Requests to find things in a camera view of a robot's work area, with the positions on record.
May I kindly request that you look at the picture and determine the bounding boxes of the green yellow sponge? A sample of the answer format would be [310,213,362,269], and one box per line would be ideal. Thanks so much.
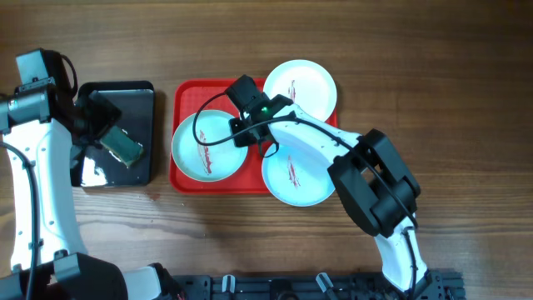
[100,126,144,168]

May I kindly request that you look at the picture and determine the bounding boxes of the white plate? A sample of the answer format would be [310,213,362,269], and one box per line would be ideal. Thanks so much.
[172,110,247,183]
[263,59,337,122]
[262,144,335,207]

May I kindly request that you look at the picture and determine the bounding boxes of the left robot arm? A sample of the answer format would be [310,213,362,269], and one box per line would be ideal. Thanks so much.
[1,48,182,299]

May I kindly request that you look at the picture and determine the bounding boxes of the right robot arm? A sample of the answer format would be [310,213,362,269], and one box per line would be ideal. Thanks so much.
[225,75,427,298]

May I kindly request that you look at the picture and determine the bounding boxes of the black rectangular tray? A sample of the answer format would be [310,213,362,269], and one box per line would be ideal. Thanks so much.
[71,81,156,188]

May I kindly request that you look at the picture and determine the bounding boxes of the red plastic tray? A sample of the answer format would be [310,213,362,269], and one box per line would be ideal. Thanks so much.
[169,77,339,196]

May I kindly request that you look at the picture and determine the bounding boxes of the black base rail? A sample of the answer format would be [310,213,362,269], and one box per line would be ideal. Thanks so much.
[174,270,466,300]

